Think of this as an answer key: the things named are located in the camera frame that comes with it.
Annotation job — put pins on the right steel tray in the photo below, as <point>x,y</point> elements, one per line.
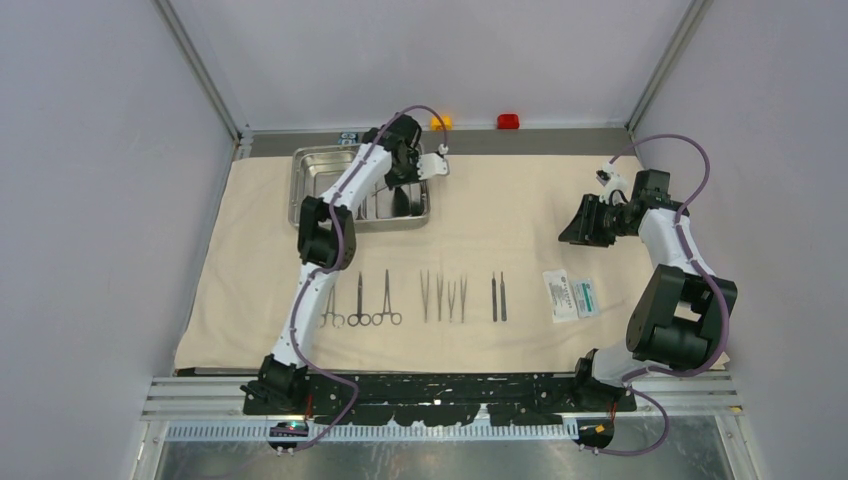
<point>402,202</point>

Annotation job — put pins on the beige cloth wrap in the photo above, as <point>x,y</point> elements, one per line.
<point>491,214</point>

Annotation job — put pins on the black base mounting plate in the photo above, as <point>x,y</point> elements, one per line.
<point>521,399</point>

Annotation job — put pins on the steel tweezers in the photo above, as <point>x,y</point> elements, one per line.
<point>451,299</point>
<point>439,295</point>
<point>463,296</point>
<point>424,277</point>

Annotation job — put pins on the long steel forceps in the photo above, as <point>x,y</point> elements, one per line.
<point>330,316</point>

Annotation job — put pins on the white sterile pouch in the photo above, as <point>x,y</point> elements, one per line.
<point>561,297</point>

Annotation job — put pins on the red button block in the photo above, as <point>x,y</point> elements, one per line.
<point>508,121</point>

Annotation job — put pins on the left steel tray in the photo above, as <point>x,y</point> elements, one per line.
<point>314,170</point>

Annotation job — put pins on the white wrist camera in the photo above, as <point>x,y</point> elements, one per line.
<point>612,181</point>
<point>433,164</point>

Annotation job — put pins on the steel tray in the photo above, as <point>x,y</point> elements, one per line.
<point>402,202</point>
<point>314,170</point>

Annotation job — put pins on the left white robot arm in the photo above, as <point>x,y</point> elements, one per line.
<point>326,245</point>

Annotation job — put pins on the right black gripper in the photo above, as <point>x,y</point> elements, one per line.
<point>581,231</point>

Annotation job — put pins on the small blue owl toy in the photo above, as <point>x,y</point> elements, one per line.
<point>348,138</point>

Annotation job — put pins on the wire mesh steel basket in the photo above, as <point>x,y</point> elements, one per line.
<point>398,224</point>

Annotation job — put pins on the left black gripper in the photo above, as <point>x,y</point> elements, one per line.
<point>394,183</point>

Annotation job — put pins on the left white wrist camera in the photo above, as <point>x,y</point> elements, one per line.
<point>433,164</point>

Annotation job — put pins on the yellow button block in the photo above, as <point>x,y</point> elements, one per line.
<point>441,123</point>

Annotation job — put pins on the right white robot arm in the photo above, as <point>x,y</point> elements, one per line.
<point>680,324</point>

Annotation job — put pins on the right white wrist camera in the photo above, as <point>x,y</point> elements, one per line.
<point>612,181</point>

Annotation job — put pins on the green white packet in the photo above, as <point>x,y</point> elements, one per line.
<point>585,298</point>

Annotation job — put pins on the short steel scissors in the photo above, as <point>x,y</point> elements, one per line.
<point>359,318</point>

